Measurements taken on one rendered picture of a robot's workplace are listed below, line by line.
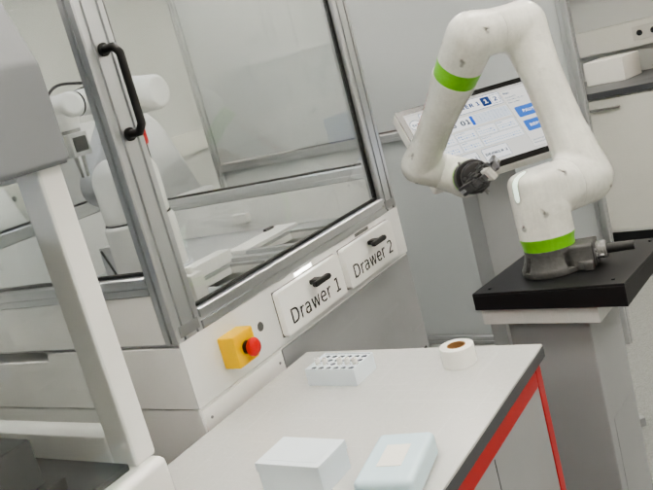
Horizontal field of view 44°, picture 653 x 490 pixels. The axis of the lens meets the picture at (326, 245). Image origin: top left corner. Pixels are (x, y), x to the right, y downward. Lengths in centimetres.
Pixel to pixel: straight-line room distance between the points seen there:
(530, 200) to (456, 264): 187
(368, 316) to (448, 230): 152
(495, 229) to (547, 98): 80
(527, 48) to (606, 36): 325
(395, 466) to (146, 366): 68
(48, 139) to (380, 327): 136
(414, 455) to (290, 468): 20
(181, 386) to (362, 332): 68
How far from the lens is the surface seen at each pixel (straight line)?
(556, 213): 191
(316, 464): 130
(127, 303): 170
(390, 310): 235
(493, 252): 275
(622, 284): 179
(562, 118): 203
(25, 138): 114
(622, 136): 466
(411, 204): 375
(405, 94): 364
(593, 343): 193
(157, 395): 176
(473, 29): 195
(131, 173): 160
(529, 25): 206
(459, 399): 152
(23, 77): 116
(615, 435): 204
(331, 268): 207
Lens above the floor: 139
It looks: 12 degrees down
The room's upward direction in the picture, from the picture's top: 15 degrees counter-clockwise
